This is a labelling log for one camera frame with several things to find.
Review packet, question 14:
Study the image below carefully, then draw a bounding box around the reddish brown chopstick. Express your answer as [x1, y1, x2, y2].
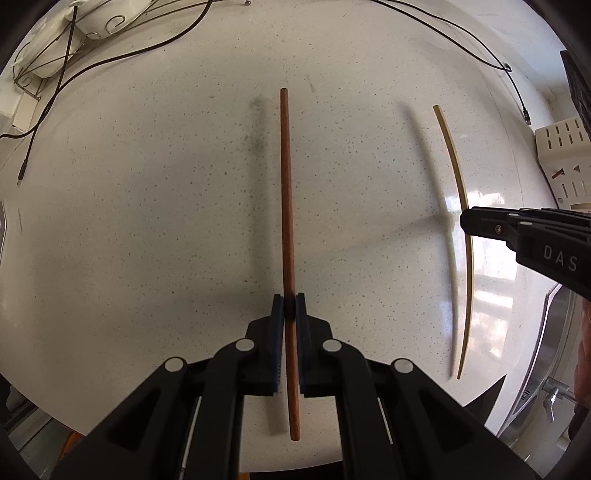
[280, 88, 301, 442]

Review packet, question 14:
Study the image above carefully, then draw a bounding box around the cream plastic utensil holder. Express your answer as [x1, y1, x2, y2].
[535, 116, 591, 213]

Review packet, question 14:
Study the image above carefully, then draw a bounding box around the steel sink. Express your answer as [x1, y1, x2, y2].
[499, 285, 582, 448]

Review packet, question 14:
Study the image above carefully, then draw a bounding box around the light wooden chopstick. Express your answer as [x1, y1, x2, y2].
[431, 104, 476, 381]

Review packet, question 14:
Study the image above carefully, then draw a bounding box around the black cable with plug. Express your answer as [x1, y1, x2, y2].
[368, 0, 514, 73]

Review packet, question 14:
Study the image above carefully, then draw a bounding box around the black cable long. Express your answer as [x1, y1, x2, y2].
[0, 0, 532, 186]

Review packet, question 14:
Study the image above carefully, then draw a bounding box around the wire dish rack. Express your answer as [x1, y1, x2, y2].
[11, 0, 253, 100]

